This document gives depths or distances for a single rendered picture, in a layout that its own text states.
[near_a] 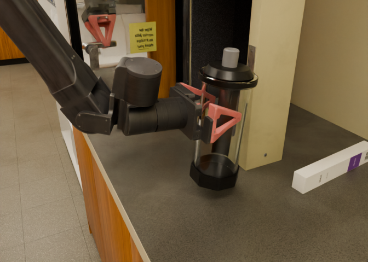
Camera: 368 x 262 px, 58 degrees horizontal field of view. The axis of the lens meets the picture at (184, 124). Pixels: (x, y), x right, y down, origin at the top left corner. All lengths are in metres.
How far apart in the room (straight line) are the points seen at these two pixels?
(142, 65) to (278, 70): 0.34
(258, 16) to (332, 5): 0.48
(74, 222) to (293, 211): 1.63
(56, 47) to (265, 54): 0.41
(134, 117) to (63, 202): 1.83
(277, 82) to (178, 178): 0.31
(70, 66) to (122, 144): 0.44
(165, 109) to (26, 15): 0.24
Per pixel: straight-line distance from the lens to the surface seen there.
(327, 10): 1.15
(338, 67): 1.13
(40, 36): 0.52
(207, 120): 0.56
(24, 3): 0.52
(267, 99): 0.76
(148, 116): 0.54
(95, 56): 0.83
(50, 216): 2.26
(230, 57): 0.60
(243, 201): 0.72
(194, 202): 0.71
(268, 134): 0.81
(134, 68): 0.50
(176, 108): 0.56
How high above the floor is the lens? 1.39
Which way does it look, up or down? 26 degrees down
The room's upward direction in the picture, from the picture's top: straight up
